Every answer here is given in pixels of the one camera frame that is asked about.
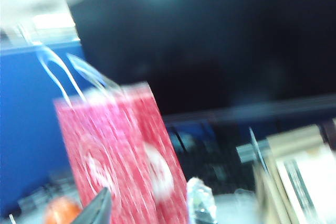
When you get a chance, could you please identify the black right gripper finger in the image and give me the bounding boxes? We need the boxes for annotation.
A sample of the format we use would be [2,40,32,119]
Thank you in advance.
[75,186,113,224]

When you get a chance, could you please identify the orange fruit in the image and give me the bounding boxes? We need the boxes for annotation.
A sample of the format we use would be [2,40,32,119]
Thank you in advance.
[43,197,82,224]

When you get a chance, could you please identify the red Trudi paper bag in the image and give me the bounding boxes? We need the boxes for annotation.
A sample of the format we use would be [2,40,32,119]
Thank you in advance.
[36,42,190,224]

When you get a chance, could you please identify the translucent white plastic bag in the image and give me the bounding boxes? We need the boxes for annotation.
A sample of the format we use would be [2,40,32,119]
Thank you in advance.
[185,176,216,224]

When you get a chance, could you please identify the blue partition panel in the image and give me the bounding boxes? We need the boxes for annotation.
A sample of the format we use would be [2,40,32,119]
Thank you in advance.
[0,45,89,210]

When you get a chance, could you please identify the beige canvas desk calendar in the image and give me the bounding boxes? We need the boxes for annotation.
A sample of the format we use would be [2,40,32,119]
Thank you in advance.
[235,123,336,224]

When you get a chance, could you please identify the black AOC monitor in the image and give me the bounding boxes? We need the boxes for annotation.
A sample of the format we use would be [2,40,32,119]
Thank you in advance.
[69,0,336,127]

